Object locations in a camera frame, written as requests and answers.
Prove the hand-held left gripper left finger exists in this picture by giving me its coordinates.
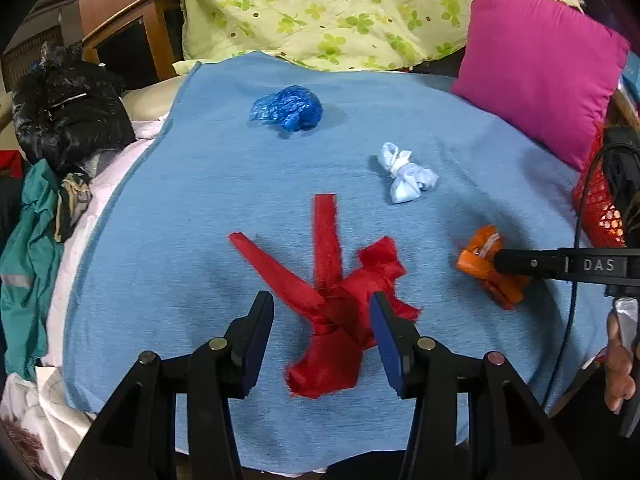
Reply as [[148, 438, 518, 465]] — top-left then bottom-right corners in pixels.
[[62, 290, 276, 480]]

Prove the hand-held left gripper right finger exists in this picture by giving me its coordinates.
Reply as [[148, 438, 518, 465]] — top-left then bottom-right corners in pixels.
[[371, 291, 583, 480]]

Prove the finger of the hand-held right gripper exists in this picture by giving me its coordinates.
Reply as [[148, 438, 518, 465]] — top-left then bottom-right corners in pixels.
[[492, 248, 569, 277]]

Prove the orange wrapper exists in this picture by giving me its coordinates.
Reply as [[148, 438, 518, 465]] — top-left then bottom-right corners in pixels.
[[457, 225, 531, 310]]

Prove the red cloth strip bundle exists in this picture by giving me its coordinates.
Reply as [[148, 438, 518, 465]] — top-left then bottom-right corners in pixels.
[[228, 193, 420, 401]]

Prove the red mesh plastic basket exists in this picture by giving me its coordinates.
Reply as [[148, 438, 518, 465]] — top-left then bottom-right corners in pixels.
[[572, 124, 629, 249]]

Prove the light blue knotted cloth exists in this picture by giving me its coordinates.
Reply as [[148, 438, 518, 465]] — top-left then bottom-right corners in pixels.
[[377, 142, 440, 205]]

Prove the blue plastic bag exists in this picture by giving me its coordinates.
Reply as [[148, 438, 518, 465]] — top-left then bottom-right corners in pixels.
[[248, 84, 324, 134]]

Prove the person's right hand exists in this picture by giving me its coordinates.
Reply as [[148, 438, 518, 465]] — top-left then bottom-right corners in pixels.
[[603, 311, 638, 413]]

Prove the blue blanket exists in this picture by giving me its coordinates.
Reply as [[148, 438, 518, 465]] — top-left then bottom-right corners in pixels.
[[62, 50, 609, 474]]

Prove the pink pillow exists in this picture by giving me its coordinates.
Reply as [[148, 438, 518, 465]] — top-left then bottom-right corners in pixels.
[[452, 0, 631, 174]]

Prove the grey beige garment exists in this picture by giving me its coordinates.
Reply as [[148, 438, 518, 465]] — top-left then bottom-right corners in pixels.
[[53, 172, 94, 244]]

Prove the teal garment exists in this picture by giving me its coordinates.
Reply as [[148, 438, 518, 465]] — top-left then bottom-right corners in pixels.
[[0, 158, 64, 382]]

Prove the cream cushion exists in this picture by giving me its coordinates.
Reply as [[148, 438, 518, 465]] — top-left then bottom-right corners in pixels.
[[122, 77, 184, 124]]

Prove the black puffer jacket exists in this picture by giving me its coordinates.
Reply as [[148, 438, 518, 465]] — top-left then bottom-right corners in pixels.
[[10, 42, 137, 174]]

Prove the red garment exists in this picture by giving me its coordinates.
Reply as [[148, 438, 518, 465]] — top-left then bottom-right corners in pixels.
[[0, 149, 26, 179]]

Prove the green floral quilt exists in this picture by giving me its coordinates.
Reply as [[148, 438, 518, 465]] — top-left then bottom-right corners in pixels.
[[169, 0, 584, 72]]

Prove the wooden cabinet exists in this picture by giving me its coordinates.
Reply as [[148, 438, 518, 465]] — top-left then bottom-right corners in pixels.
[[80, 0, 184, 81]]

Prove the black cable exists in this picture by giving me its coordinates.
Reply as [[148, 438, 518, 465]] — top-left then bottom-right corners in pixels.
[[543, 144, 622, 419]]

